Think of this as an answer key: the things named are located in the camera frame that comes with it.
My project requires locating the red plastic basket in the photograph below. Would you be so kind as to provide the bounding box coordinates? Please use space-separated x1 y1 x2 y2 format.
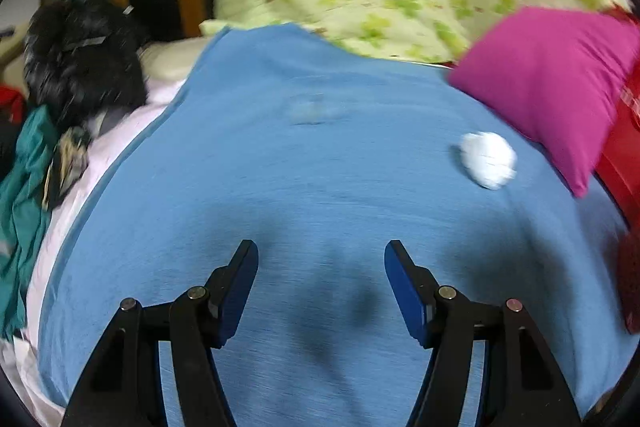
616 228 640 334

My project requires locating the red garment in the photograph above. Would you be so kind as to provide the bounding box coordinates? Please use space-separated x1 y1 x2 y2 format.
0 86 26 124

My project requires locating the blue towel blanket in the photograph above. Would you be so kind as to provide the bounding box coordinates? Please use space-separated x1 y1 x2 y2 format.
38 25 637 426

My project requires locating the white plastic bag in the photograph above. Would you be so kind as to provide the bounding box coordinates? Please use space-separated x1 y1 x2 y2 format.
459 132 518 191

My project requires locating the pink bed sheet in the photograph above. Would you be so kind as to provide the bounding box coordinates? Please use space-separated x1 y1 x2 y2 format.
1 79 183 426

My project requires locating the black puffer jacket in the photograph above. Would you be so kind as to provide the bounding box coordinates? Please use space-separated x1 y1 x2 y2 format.
24 0 148 133

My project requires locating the patterned scarf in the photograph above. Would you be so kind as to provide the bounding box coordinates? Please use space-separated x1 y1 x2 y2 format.
41 127 92 211

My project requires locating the red tote bag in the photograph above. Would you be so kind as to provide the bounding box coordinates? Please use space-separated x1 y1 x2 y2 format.
594 8 640 233

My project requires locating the clear plastic box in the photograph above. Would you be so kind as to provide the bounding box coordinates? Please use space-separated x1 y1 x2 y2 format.
286 93 349 126

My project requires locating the magenta pillow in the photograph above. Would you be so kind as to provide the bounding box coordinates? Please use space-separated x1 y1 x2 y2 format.
449 6 639 197

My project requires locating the cream leather cushion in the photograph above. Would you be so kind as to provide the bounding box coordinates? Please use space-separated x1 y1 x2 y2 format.
139 37 212 82

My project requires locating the teal garment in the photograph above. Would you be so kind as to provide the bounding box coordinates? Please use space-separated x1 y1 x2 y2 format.
1 106 58 340

